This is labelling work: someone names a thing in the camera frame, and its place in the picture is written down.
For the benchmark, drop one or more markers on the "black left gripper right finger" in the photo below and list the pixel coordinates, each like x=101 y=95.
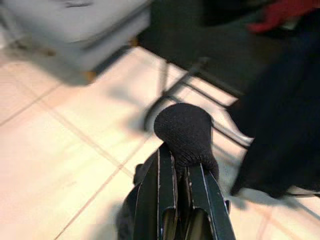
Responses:
x=212 y=215

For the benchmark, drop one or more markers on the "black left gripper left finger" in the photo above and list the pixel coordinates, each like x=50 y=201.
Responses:
x=152 y=212

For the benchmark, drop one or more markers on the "navy knit sweater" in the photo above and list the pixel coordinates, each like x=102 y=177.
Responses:
x=180 y=130

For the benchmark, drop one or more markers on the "navy T-shirt gold print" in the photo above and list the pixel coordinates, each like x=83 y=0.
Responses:
x=280 y=125

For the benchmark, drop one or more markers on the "black metal clothes rack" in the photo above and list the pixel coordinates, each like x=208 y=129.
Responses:
x=191 y=72

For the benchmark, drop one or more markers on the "grey ottoman wooden feet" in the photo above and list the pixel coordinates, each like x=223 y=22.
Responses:
x=75 y=32

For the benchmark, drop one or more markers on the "red flag with yellow star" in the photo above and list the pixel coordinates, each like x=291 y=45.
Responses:
x=280 y=15

